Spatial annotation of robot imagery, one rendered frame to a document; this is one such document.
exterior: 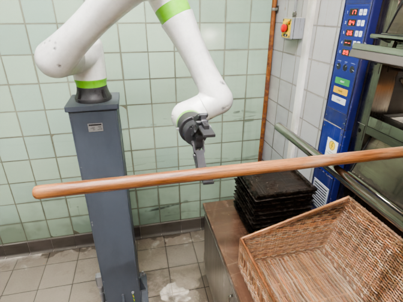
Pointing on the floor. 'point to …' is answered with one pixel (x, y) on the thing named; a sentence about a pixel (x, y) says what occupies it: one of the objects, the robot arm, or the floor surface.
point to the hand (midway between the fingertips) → (208, 158)
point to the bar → (372, 198)
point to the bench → (223, 251)
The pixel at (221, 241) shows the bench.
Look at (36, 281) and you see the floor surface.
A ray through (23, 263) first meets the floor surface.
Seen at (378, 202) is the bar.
